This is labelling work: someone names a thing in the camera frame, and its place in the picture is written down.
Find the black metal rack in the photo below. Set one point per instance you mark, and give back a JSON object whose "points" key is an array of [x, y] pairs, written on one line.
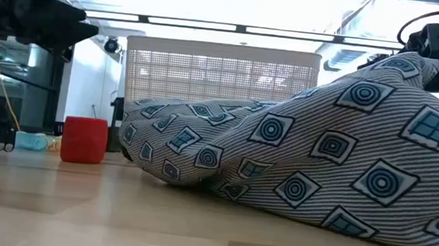
{"points": [[53, 84]]}

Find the black round room camera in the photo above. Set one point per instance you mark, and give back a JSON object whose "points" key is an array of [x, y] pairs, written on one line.
{"points": [[111, 45]]}

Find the white plastic woven basket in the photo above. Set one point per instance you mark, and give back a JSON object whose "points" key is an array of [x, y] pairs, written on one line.
{"points": [[223, 75]]}

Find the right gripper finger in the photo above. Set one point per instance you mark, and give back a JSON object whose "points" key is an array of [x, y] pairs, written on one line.
{"points": [[374, 60]]}

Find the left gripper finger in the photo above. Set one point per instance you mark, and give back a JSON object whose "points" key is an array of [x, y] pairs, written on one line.
{"points": [[78, 33], [41, 16]]}

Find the grey patterned hospital gown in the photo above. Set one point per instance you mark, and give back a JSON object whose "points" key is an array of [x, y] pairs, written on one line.
{"points": [[320, 155]]}

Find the red bandage roll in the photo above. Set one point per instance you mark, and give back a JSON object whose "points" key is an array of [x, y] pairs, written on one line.
{"points": [[84, 141]]}

